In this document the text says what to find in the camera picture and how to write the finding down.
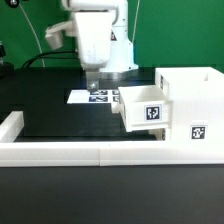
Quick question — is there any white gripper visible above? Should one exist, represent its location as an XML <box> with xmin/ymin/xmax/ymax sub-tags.
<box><xmin>61</xmin><ymin>0</ymin><xmax>117</xmax><ymax>91</ymax></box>

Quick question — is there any white drawer tray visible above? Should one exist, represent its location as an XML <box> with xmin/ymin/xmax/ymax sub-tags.
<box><xmin>111</xmin><ymin>85</ymin><xmax>172</xmax><ymax>132</ymax></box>
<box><xmin>148</xmin><ymin>128</ymin><xmax>166</xmax><ymax>141</ymax></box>

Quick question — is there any white drawer cabinet box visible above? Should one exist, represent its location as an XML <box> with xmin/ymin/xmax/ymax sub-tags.
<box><xmin>155</xmin><ymin>67</ymin><xmax>224</xmax><ymax>143</ymax></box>

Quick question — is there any white front drawer tray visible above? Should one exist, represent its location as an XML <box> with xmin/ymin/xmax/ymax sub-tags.
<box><xmin>148</xmin><ymin>128</ymin><xmax>166</xmax><ymax>141</ymax></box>

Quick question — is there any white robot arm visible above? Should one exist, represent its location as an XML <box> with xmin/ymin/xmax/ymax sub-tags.
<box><xmin>45</xmin><ymin>0</ymin><xmax>138</xmax><ymax>91</ymax></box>

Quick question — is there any white fiducial marker sheet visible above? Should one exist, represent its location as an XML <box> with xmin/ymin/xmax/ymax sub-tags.
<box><xmin>67</xmin><ymin>90</ymin><xmax>119</xmax><ymax>104</ymax></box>

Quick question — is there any black cable bundle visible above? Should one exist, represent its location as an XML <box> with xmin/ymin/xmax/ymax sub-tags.
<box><xmin>21</xmin><ymin>49</ymin><xmax>81</xmax><ymax>69</ymax></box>

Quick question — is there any white thin cable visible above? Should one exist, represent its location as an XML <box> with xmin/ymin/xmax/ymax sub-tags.
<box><xmin>17</xmin><ymin>2</ymin><xmax>46</xmax><ymax>68</ymax></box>

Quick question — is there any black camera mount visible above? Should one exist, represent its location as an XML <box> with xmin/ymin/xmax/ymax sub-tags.
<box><xmin>0</xmin><ymin>41</ymin><xmax>15</xmax><ymax>77</ymax></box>

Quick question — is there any white U-shaped border frame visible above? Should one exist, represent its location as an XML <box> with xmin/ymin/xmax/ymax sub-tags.
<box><xmin>0</xmin><ymin>111</ymin><xmax>224</xmax><ymax>167</ymax></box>

